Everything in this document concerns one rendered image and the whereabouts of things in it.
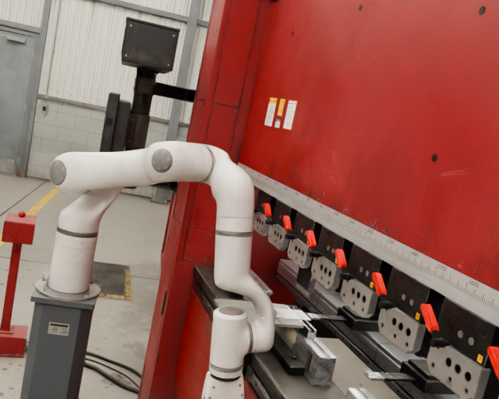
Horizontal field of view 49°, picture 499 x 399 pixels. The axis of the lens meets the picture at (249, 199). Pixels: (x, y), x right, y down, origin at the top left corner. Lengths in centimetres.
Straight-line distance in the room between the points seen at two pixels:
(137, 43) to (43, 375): 151
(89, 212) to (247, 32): 127
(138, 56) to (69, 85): 630
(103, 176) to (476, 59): 97
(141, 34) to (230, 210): 150
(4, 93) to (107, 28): 182
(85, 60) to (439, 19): 774
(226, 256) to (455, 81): 66
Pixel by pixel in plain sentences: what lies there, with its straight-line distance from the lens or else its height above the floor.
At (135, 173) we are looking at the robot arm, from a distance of 148.
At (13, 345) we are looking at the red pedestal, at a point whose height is 7.
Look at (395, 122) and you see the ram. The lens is 149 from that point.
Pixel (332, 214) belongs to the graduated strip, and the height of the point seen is 139.
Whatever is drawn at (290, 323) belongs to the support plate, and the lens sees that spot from 183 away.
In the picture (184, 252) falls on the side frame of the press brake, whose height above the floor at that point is 94.
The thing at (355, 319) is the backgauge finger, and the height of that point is 102.
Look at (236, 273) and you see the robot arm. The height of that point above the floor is 126.
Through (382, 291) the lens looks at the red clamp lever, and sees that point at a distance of 137.
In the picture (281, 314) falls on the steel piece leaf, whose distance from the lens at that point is 188.
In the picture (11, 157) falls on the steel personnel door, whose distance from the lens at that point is 910.
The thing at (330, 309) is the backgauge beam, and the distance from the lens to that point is 219.
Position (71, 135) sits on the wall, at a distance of 893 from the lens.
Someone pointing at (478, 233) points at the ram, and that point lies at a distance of 120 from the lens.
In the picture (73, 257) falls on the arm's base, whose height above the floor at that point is 112.
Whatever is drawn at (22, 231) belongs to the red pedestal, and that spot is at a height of 75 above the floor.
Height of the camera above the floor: 163
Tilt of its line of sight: 9 degrees down
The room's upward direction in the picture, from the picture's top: 12 degrees clockwise
